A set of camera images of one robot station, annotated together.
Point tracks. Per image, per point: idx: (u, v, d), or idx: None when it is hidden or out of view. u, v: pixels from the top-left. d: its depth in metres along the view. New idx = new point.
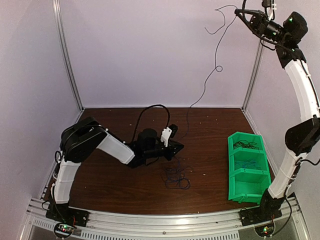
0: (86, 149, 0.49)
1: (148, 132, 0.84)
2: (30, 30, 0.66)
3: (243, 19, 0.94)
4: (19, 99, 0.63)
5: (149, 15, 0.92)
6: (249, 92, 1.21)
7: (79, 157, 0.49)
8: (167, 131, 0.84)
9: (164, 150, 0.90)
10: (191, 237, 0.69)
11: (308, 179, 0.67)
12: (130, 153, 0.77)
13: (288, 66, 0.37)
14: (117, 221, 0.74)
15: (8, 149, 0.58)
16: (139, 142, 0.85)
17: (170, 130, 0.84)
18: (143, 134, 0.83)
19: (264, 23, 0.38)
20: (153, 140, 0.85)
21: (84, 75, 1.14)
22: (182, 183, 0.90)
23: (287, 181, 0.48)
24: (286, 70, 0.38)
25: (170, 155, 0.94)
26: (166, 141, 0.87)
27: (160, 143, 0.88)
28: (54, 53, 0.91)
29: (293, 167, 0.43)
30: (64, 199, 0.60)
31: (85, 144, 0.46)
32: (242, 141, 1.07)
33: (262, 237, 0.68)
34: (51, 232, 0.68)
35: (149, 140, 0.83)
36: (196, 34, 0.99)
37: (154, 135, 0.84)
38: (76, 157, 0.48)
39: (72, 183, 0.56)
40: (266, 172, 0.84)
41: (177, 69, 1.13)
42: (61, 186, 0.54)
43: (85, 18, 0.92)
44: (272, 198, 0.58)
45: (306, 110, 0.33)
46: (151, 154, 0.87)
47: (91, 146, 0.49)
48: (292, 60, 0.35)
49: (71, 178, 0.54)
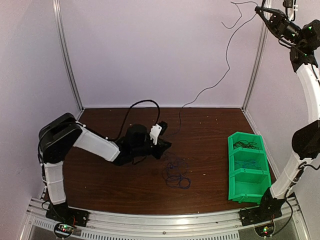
0: (60, 149, 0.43)
1: (139, 127, 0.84)
2: (30, 30, 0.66)
3: (243, 19, 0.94)
4: (20, 99, 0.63)
5: (149, 15, 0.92)
6: (249, 92, 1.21)
7: (56, 158, 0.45)
8: (157, 128, 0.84)
9: (151, 149, 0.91)
10: (191, 237, 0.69)
11: (309, 180, 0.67)
12: (113, 150, 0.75)
13: (300, 70, 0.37)
14: (117, 221, 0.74)
15: (8, 149, 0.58)
16: (127, 137, 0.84)
17: (159, 128, 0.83)
18: (132, 129, 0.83)
19: (283, 23, 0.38)
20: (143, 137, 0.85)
21: (84, 75, 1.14)
22: (183, 184, 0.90)
23: (289, 183, 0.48)
24: (298, 74, 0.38)
25: (158, 154, 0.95)
26: (155, 139, 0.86)
27: (148, 141, 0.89)
28: (54, 54, 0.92)
29: (297, 170, 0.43)
30: (61, 199, 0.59)
31: (62, 142, 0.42)
32: (242, 141, 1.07)
33: (262, 237, 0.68)
34: (51, 232, 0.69)
35: (139, 137, 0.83)
36: (196, 34, 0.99)
37: (144, 130, 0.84)
38: (50, 158, 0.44)
39: (63, 181, 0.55)
40: (266, 172, 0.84)
41: (177, 69, 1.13)
42: (51, 187, 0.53)
43: (85, 18, 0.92)
44: (273, 198, 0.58)
45: (313, 112, 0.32)
46: (139, 152, 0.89)
47: (68, 144, 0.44)
48: (303, 64, 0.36)
49: (59, 177, 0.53)
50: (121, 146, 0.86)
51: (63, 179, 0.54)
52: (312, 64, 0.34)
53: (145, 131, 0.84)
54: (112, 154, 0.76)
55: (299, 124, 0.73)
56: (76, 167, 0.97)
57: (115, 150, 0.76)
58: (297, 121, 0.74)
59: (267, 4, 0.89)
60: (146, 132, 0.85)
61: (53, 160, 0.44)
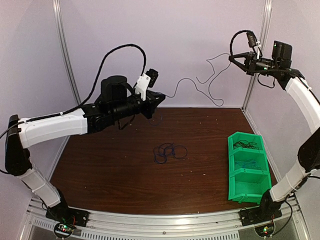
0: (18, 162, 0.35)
1: (112, 77, 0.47)
2: (30, 32, 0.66)
3: (244, 18, 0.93)
4: (20, 99, 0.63)
5: (150, 15, 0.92)
6: (249, 92, 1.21)
7: (19, 170, 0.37)
8: (145, 79, 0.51)
9: (140, 108, 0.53)
10: (191, 237, 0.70)
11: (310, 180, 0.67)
12: (78, 122, 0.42)
13: (288, 85, 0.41)
14: (117, 221, 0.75)
15: None
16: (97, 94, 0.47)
17: (147, 78, 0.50)
18: (108, 79, 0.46)
19: (253, 61, 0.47)
20: (123, 89, 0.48)
21: (83, 75, 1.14)
22: (158, 159, 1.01)
23: (289, 190, 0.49)
24: (288, 90, 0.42)
25: (150, 109, 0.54)
26: (143, 94, 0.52)
27: (133, 98, 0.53)
28: (54, 54, 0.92)
29: (299, 179, 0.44)
30: (55, 200, 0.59)
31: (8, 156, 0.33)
32: (242, 141, 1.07)
33: (262, 237, 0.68)
34: (51, 232, 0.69)
35: (117, 90, 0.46)
36: (196, 33, 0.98)
37: (123, 80, 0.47)
38: (13, 170, 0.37)
39: (45, 185, 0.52)
40: (266, 172, 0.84)
41: (176, 69, 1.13)
42: (37, 191, 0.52)
43: (85, 18, 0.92)
44: (273, 200, 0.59)
45: (312, 118, 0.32)
46: (123, 113, 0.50)
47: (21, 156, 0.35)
48: (290, 79, 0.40)
49: (41, 182, 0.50)
50: (93, 110, 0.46)
51: (43, 183, 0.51)
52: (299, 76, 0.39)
53: (123, 82, 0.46)
54: (83, 127, 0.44)
55: (298, 125, 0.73)
56: (76, 167, 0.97)
57: (80, 123, 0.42)
58: (298, 121, 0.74)
59: (267, 4, 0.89)
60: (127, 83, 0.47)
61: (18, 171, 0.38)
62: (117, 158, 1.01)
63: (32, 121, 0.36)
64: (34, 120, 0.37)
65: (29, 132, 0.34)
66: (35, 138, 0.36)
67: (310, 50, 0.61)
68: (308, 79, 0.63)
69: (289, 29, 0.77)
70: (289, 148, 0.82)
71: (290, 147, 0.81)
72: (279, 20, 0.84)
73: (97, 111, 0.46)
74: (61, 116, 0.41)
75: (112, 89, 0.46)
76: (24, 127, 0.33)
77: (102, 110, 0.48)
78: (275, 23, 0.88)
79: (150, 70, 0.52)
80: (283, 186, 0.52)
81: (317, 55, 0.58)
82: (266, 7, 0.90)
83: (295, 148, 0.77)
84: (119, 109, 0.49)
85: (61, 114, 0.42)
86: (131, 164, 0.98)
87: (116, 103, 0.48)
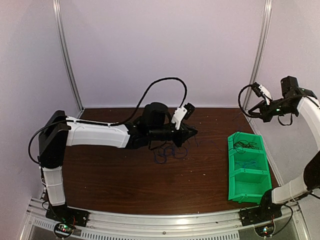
0: (51, 155, 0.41)
1: (156, 104, 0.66)
2: (30, 31, 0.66)
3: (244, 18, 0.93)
4: (20, 99, 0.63)
5: (150, 14, 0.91)
6: (249, 92, 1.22)
7: (52, 162, 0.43)
8: (181, 110, 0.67)
9: (172, 134, 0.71)
10: (191, 237, 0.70)
11: None
12: (119, 135, 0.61)
13: (300, 105, 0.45)
14: (117, 221, 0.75)
15: (9, 149, 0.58)
16: (144, 117, 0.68)
17: (184, 110, 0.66)
18: (152, 106, 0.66)
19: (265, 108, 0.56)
20: (162, 117, 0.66)
21: (84, 75, 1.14)
22: (159, 159, 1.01)
23: (289, 198, 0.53)
24: (299, 110, 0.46)
25: (181, 136, 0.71)
26: (177, 122, 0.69)
27: (170, 125, 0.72)
28: (54, 54, 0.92)
29: (300, 193, 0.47)
30: (60, 202, 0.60)
31: (49, 148, 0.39)
32: (242, 141, 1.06)
33: (262, 237, 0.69)
34: (51, 232, 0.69)
35: (158, 116, 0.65)
36: (197, 33, 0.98)
37: (164, 110, 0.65)
38: (44, 162, 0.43)
39: (61, 185, 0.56)
40: (266, 172, 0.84)
41: (177, 69, 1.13)
42: (49, 190, 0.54)
43: (85, 17, 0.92)
44: (273, 202, 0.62)
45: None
46: (157, 136, 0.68)
47: (59, 150, 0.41)
48: (301, 99, 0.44)
49: (58, 181, 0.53)
50: (135, 128, 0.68)
51: (61, 183, 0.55)
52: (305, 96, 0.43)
53: (164, 111, 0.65)
54: (121, 140, 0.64)
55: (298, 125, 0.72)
56: (76, 167, 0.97)
57: (119, 136, 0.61)
58: (297, 120, 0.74)
59: (267, 4, 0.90)
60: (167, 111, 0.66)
61: (50, 165, 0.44)
62: (117, 158, 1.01)
63: (82, 123, 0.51)
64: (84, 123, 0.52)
65: (79, 131, 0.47)
66: (79, 138, 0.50)
67: (311, 50, 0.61)
68: (308, 79, 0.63)
69: (289, 29, 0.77)
70: (290, 148, 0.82)
71: (291, 147, 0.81)
72: (279, 20, 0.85)
73: (138, 131, 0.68)
74: (106, 128, 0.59)
75: (155, 115, 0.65)
76: (75, 127, 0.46)
77: (141, 131, 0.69)
78: (275, 22, 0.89)
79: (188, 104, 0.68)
80: (284, 193, 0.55)
81: (316, 55, 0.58)
82: (266, 7, 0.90)
83: (295, 148, 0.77)
84: (154, 132, 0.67)
85: (108, 126, 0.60)
86: (131, 164, 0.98)
87: (154, 127, 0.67)
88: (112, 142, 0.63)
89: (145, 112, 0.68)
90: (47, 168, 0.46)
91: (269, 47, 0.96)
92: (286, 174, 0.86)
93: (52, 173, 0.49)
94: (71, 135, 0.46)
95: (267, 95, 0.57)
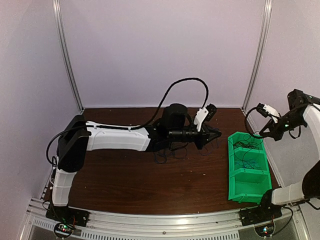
0: (71, 158, 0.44)
1: (177, 106, 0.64)
2: (30, 32, 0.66)
3: (244, 18, 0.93)
4: (19, 99, 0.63)
5: (150, 14, 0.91)
6: (249, 92, 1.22)
7: (73, 166, 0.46)
8: (203, 112, 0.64)
9: (194, 136, 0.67)
10: (191, 237, 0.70)
11: None
12: (140, 139, 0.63)
13: (305, 112, 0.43)
14: (117, 221, 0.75)
15: (10, 149, 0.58)
16: (162, 119, 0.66)
17: (206, 112, 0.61)
18: (171, 108, 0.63)
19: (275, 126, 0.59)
20: (182, 118, 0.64)
21: (84, 75, 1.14)
22: (158, 159, 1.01)
23: (286, 200, 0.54)
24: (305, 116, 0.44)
25: (201, 138, 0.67)
26: (198, 125, 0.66)
27: (191, 127, 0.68)
28: (54, 54, 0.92)
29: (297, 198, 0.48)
30: (62, 203, 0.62)
31: (72, 152, 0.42)
32: (242, 141, 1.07)
33: (262, 237, 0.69)
34: (52, 232, 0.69)
35: (178, 118, 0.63)
36: (197, 33, 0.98)
37: (184, 111, 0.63)
38: (63, 165, 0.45)
39: (70, 187, 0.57)
40: (266, 172, 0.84)
41: (176, 69, 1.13)
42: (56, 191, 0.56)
43: (85, 18, 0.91)
44: (271, 203, 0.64)
45: None
46: (177, 138, 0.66)
47: (80, 154, 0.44)
48: (307, 107, 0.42)
49: (68, 184, 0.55)
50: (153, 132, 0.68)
51: (71, 186, 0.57)
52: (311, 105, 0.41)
53: (185, 113, 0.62)
54: (143, 144, 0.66)
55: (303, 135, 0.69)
56: None
57: (141, 140, 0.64)
58: None
59: (267, 4, 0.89)
60: (187, 113, 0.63)
61: (69, 168, 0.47)
62: (117, 158, 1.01)
63: (102, 128, 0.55)
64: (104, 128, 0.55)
65: (98, 136, 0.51)
66: (100, 142, 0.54)
67: (311, 50, 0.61)
68: (309, 79, 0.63)
69: (289, 29, 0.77)
70: (293, 153, 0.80)
71: (293, 152, 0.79)
72: (279, 20, 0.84)
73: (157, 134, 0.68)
74: (128, 132, 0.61)
75: (175, 116, 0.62)
76: (94, 133, 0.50)
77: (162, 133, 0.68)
78: (275, 22, 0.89)
79: (209, 104, 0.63)
80: (283, 194, 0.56)
81: (316, 55, 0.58)
82: (266, 7, 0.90)
83: (299, 154, 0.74)
84: (174, 133, 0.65)
85: (129, 129, 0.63)
86: (131, 164, 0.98)
87: (174, 129, 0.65)
88: (133, 145, 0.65)
89: (164, 115, 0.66)
90: (65, 171, 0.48)
91: (269, 47, 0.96)
92: (289, 180, 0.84)
93: (66, 175, 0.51)
94: (91, 140, 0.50)
95: (273, 113, 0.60)
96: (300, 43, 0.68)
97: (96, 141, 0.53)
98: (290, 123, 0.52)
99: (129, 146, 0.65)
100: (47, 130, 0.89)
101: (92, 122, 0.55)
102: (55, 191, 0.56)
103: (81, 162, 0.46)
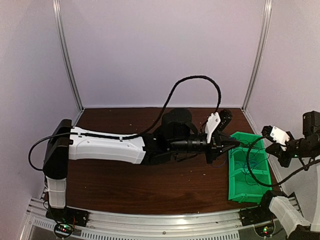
0: (53, 166, 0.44)
1: (177, 114, 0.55)
2: (29, 31, 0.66)
3: (244, 18, 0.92)
4: (19, 99, 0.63)
5: (149, 14, 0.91)
6: (249, 92, 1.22)
7: (57, 173, 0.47)
8: (213, 120, 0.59)
9: (202, 146, 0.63)
10: (191, 237, 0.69)
11: (308, 178, 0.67)
12: (132, 151, 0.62)
13: None
14: (117, 221, 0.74)
15: (10, 149, 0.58)
16: (162, 129, 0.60)
17: (217, 120, 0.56)
18: (170, 116, 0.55)
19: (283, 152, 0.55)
20: (184, 127, 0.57)
21: (84, 75, 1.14)
22: None
23: (279, 217, 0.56)
24: None
25: (210, 150, 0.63)
26: (208, 135, 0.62)
27: (200, 136, 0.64)
28: (54, 54, 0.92)
29: (284, 224, 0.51)
30: (60, 205, 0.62)
31: (52, 160, 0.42)
32: (242, 141, 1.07)
33: (262, 237, 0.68)
34: (51, 232, 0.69)
35: (178, 127, 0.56)
36: (196, 33, 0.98)
37: (187, 120, 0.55)
38: (47, 172, 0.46)
39: (64, 192, 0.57)
40: (266, 172, 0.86)
41: (176, 69, 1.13)
42: (52, 193, 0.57)
43: (85, 18, 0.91)
44: (270, 208, 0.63)
45: None
46: (181, 147, 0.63)
47: (61, 163, 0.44)
48: None
49: (61, 188, 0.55)
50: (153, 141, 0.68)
51: (64, 191, 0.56)
52: None
53: (188, 122, 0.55)
54: (137, 157, 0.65)
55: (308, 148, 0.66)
56: (76, 167, 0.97)
57: (134, 152, 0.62)
58: (297, 121, 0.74)
59: (267, 4, 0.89)
60: (189, 122, 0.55)
61: (54, 175, 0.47)
62: None
63: (88, 136, 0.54)
64: (90, 137, 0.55)
65: (80, 146, 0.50)
66: (85, 150, 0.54)
67: (311, 50, 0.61)
68: (309, 79, 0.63)
69: (289, 29, 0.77)
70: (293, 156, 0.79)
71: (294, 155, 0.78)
72: (280, 19, 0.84)
73: (156, 145, 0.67)
74: (117, 143, 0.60)
75: (175, 126, 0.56)
76: (75, 142, 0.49)
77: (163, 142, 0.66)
78: (275, 22, 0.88)
79: (222, 111, 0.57)
80: (279, 212, 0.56)
81: (316, 55, 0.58)
82: (266, 7, 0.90)
83: None
84: (178, 143, 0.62)
85: (121, 139, 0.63)
86: (131, 164, 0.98)
87: (175, 139, 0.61)
88: (127, 157, 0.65)
89: (162, 124, 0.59)
90: (52, 178, 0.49)
91: (269, 47, 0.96)
92: (290, 182, 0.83)
93: (56, 181, 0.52)
94: (73, 149, 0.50)
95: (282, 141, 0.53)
96: (301, 42, 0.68)
97: (80, 150, 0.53)
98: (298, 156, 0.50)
99: (122, 157, 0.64)
100: (46, 130, 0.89)
101: (79, 129, 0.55)
102: (50, 194, 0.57)
103: (65, 171, 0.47)
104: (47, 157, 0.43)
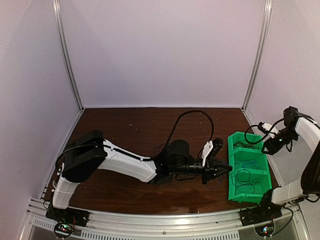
0: (75, 171, 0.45)
1: (177, 146, 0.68)
2: (29, 33, 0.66)
3: (245, 18, 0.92)
4: (20, 100, 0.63)
5: (149, 14, 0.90)
6: (249, 92, 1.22)
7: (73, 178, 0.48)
8: (208, 146, 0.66)
9: (198, 170, 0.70)
10: (191, 237, 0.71)
11: (296, 159, 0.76)
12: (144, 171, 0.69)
13: (304, 123, 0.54)
14: (117, 221, 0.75)
15: (10, 149, 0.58)
16: (164, 157, 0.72)
17: (210, 146, 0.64)
18: (171, 147, 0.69)
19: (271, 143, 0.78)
20: (183, 157, 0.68)
21: (83, 75, 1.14)
22: None
23: (286, 199, 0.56)
24: (305, 124, 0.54)
25: (205, 171, 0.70)
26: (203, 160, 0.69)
27: (196, 160, 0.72)
28: (54, 55, 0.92)
29: (294, 196, 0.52)
30: (62, 206, 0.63)
31: (80, 166, 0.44)
32: (242, 141, 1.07)
33: (262, 237, 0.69)
34: (52, 232, 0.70)
35: (178, 157, 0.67)
36: (196, 33, 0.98)
37: (185, 151, 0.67)
38: (65, 174, 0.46)
39: (71, 194, 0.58)
40: (266, 172, 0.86)
41: (175, 69, 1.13)
42: (56, 195, 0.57)
43: (85, 19, 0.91)
44: (271, 203, 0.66)
45: (315, 137, 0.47)
46: (180, 171, 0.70)
47: (86, 169, 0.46)
48: (301, 119, 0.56)
49: (69, 191, 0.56)
50: (159, 167, 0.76)
51: (72, 193, 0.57)
52: (306, 119, 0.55)
53: (185, 153, 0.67)
54: (146, 177, 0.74)
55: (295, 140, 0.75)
56: None
57: (147, 172, 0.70)
58: None
59: (268, 4, 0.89)
60: (187, 153, 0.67)
61: (70, 178, 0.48)
62: None
63: (117, 151, 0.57)
64: (118, 150, 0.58)
65: (112, 159, 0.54)
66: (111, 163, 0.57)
67: (311, 49, 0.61)
68: (308, 79, 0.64)
69: (289, 29, 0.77)
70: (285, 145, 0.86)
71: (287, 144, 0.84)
72: (280, 19, 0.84)
73: (160, 170, 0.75)
74: (138, 162, 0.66)
75: (174, 156, 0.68)
76: (109, 154, 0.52)
77: (165, 169, 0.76)
78: (275, 22, 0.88)
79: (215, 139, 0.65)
80: (283, 194, 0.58)
81: (315, 54, 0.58)
82: (266, 7, 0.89)
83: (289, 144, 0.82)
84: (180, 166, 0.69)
85: (141, 159, 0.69)
86: None
87: (175, 167, 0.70)
88: (140, 175, 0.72)
89: (164, 152, 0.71)
90: (66, 180, 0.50)
91: (269, 47, 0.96)
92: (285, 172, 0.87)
93: (70, 183, 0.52)
94: (106, 160, 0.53)
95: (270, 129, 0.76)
96: (301, 42, 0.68)
97: (107, 163, 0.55)
98: (284, 138, 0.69)
99: (136, 175, 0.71)
100: (47, 131, 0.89)
101: (110, 143, 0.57)
102: (57, 195, 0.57)
103: (84, 176, 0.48)
104: (74, 162, 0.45)
